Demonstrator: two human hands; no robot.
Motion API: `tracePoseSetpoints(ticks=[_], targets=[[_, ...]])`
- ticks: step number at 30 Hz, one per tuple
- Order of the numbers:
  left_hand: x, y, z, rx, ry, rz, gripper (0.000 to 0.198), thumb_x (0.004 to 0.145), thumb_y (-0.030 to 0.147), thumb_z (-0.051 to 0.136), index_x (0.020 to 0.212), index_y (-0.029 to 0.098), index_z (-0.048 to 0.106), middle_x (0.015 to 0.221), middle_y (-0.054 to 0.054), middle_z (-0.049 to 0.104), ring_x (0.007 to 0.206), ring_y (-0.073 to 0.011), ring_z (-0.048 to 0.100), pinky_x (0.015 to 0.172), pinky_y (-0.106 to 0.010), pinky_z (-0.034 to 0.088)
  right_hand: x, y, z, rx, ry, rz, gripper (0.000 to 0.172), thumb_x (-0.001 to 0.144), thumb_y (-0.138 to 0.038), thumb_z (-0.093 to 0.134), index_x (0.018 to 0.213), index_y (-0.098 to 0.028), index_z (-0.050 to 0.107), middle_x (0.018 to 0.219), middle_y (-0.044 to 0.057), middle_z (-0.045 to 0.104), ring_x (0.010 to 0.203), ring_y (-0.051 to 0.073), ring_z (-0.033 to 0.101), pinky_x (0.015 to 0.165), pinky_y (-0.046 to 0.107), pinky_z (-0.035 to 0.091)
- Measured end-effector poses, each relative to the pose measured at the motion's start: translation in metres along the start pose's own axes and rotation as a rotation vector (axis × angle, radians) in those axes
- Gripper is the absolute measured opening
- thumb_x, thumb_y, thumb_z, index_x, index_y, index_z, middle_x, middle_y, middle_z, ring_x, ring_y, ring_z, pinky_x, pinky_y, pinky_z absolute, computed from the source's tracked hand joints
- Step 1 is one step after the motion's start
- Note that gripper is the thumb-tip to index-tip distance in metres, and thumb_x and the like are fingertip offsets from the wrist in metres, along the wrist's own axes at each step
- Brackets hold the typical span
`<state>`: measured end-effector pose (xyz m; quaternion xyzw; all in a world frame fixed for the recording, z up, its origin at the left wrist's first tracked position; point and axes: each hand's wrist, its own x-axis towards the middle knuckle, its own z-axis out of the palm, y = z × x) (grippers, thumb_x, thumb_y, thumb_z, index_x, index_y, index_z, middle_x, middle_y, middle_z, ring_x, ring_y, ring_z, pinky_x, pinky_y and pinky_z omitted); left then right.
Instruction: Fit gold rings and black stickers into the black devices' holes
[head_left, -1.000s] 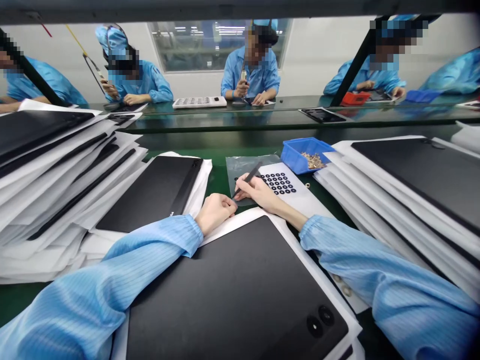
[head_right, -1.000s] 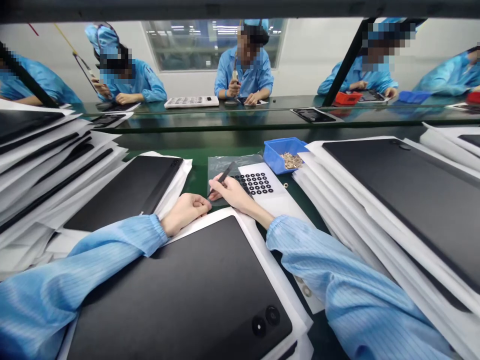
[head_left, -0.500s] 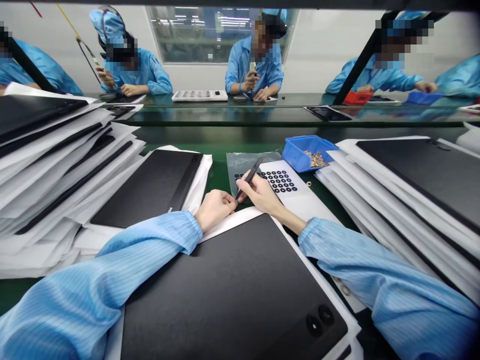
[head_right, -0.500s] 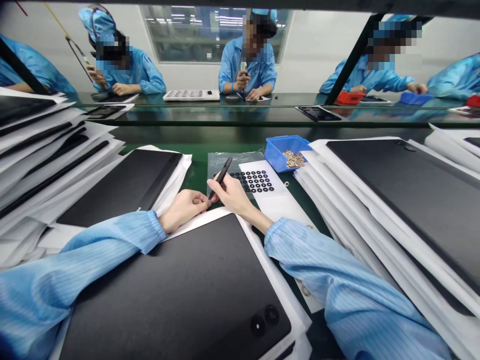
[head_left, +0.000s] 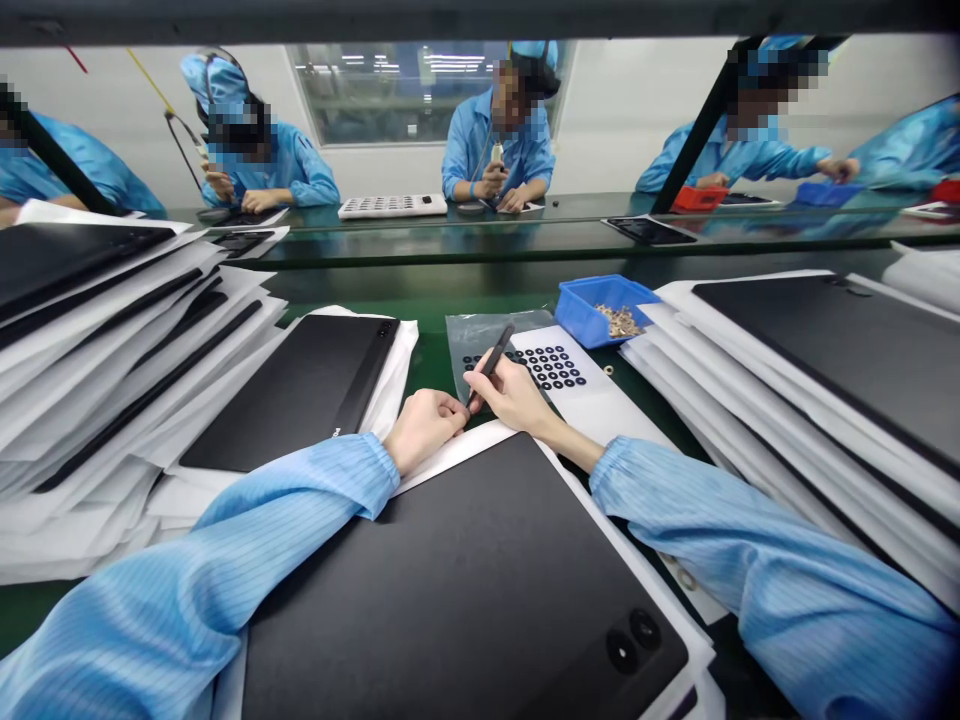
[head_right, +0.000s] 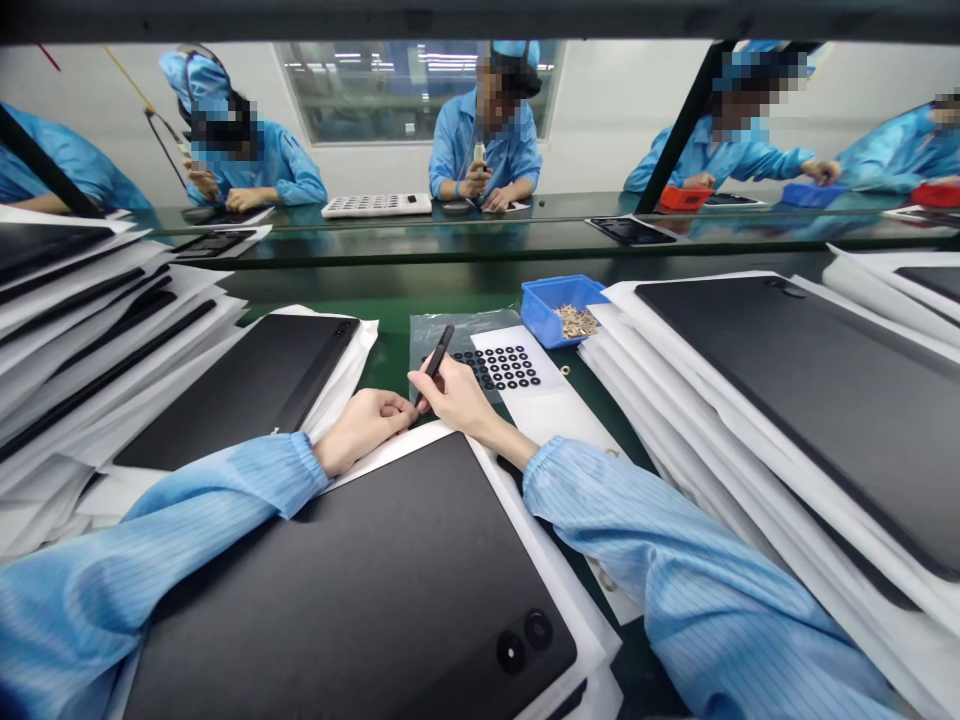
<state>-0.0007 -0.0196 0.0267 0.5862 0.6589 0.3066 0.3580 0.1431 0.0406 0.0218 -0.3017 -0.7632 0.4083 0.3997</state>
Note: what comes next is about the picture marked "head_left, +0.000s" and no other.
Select person's left hand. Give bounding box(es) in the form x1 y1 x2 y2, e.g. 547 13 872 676
381 388 471 478

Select person's right hand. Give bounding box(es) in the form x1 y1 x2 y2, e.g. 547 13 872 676
462 356 573 454

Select black tweezers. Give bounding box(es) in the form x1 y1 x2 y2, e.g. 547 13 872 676
465 323 517 413

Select white sheet of black rings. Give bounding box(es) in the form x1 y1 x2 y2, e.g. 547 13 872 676
503 323 680 455

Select clear plastic bag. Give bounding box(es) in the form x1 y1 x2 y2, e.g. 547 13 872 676
444 308 561 400

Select blue plastic bin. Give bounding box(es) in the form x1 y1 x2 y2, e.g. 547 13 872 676
554 273 666 352
793 179 865 208

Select pile of small metal parts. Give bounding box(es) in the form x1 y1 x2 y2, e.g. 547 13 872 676
592 302 648 339

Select large black tablet back cover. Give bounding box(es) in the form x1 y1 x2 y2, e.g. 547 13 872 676
239 431 691 720

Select black tablet on foam sheet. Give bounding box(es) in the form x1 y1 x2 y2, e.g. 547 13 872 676
601 214 700 248
212 227 291 261

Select white tray of black parts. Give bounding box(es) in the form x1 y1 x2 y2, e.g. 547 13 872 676
337 193 450 221

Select electric screwdriver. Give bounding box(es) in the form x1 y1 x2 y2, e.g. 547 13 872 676
163 108 235 205
473 138 510 204

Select red plastic bin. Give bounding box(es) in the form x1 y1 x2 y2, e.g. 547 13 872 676
670 184 731 214

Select stack of tablets and foam sheets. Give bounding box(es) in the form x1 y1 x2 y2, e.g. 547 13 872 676
618 268 960 613
0 198 291 588

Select window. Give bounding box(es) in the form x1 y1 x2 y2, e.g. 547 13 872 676
284 41 580 149

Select dark overhead shelf beam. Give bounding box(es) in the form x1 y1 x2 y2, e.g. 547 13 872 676
0 0 960 52

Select black slanted frame post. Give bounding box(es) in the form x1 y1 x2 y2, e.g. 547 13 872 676
649 44 760 216
13 108 125 219

